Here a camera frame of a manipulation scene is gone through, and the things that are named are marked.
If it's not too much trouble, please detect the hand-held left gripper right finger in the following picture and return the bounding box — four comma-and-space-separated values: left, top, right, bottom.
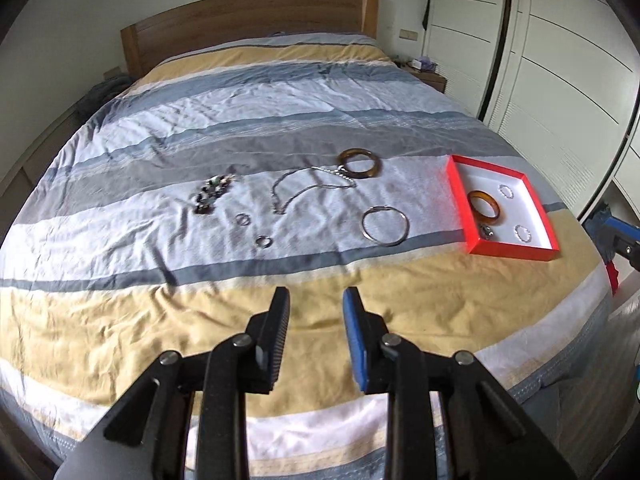
341, 286, 581, 480

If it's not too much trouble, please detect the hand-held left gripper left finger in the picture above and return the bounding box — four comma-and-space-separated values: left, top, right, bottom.
52, 286, 292, 480

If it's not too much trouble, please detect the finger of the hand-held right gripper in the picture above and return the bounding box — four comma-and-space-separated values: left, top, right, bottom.
592, 207, 640, 268

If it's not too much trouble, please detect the thin silver bangle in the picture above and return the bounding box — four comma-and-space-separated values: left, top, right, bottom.
361, 206, 411, 247

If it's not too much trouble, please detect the orange amber bangle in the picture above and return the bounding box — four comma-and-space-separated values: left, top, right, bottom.
467, 190, 502, 223

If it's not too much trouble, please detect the dark beaded bracelet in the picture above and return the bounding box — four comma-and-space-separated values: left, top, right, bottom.
194, 174, 238, 215

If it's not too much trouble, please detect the silver chain necklace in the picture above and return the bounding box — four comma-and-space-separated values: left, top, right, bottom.
270, 165, 358, 216

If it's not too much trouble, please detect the red jewelry box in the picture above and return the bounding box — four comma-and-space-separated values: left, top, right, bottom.
446, 155, 561, 262

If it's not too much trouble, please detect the dark brown bangle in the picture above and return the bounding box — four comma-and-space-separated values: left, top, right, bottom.
336, 148, 383, 180

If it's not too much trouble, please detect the white wardrobe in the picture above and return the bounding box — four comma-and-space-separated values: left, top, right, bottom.
427, 0, 640, 221

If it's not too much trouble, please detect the bed with striped duvet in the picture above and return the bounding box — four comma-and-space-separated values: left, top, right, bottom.
0, 32, 618, 480

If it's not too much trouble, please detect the wooden nightstand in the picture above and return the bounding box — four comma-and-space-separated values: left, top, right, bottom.
400, 60, 447, 93

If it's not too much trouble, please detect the dark grey cloth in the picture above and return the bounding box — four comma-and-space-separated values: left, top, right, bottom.
82, 75, 131, 111

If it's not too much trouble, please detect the wooden headboard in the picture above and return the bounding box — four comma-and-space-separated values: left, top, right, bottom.
120, 0, 381, 80

